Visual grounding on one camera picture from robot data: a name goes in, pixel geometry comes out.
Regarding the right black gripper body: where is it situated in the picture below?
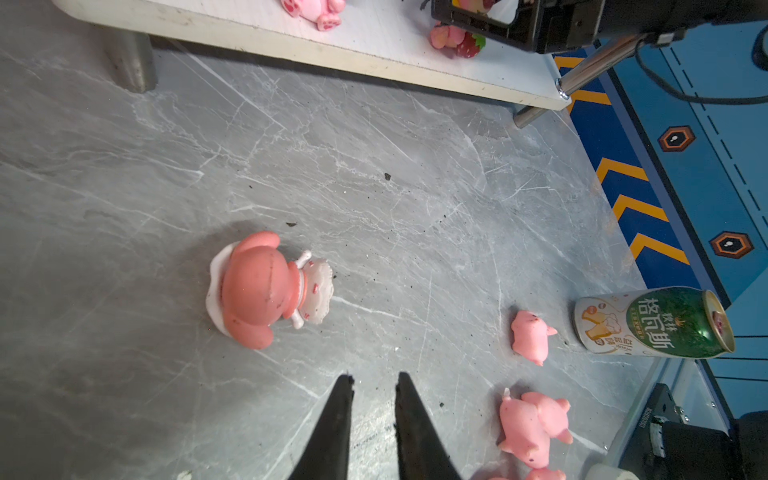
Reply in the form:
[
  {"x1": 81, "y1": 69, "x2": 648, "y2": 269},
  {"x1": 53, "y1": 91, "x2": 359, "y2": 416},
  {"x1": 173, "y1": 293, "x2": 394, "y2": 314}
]
[{"x1": 430, "y1": 0, "x2": 606, "y2": 54}]

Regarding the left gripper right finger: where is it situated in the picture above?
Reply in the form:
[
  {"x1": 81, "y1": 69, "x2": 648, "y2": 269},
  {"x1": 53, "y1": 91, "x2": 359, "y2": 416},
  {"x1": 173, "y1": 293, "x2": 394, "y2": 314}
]
[{"x1": 395, "y1": 372, "x2": 461, "y2": 480}]

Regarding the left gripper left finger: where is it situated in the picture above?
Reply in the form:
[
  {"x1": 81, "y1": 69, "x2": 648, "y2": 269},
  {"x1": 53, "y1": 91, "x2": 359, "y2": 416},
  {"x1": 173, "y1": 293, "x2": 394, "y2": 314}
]
[{"x1": 289, "y1": 375, "x2": 354, "y2": 480}]

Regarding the pink yellow figure toy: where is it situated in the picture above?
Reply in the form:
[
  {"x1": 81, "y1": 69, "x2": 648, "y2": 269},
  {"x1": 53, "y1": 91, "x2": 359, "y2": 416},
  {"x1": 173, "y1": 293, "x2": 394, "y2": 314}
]
[{"x1": 429, "y1": 23, "x2": 486, "y2": 59}]

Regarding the white two-tier shelf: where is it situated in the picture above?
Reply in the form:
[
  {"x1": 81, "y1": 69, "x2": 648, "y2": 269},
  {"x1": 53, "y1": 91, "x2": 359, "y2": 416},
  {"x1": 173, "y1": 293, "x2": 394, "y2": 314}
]
[{"x1": 50, "y1": 0, "x2": 646, "y2": 129}]

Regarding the pink white round character toy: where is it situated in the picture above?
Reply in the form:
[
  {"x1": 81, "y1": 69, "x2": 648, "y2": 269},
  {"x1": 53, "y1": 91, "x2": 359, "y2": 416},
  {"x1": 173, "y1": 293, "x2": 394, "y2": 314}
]
[{"x1": 205, "y1": 231, "x2": 334, "y2": 350}]

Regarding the pink bow character toy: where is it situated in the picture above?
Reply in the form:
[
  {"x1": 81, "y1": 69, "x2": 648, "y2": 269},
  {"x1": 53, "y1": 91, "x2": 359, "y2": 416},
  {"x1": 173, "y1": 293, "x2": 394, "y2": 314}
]
[{"x1": 280, "y1": 0, "x2": 346, "y2": 31}]

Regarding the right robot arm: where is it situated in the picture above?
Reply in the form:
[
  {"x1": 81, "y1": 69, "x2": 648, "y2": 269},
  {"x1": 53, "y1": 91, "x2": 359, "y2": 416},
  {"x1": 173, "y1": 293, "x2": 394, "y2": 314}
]
[{"x1": 431, "y1": 0, "x2": 767, "y2": 54}]

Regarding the pink pig toy left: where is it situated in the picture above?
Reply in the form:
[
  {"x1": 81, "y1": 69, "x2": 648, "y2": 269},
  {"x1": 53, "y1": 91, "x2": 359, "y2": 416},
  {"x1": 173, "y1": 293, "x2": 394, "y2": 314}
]
[{"x1": 498, "y1": 388, "x2": 551, "y2": 469}]

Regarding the pink pig toy bottom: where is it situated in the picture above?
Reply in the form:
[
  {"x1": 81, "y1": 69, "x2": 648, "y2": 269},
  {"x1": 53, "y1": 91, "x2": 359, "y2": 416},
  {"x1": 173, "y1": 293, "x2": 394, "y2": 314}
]
[{"x1": 524, "y1": 468, "x2": 567, "y2": 480}]

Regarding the pink pig toy middle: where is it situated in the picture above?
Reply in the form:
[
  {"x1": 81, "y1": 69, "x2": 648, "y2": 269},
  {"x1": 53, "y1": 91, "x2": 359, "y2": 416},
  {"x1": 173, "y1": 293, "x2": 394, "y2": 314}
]
[{"x1": 521, "y1": 392, "x2": 573, "y2": 445}]

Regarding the small pink pig toy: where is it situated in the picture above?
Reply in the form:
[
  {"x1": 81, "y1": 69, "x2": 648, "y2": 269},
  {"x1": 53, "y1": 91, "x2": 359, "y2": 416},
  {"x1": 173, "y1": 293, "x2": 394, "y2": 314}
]
[{"x1": 511, "y1": 310, "x2": 558, "y2": 366}]

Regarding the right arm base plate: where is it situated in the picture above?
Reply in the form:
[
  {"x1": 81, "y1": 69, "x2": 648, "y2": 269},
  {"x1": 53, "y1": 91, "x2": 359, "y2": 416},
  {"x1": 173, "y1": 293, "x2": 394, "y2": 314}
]
[{"x1": 618, "y1": 384, "x2": 767, "y2": 479}]

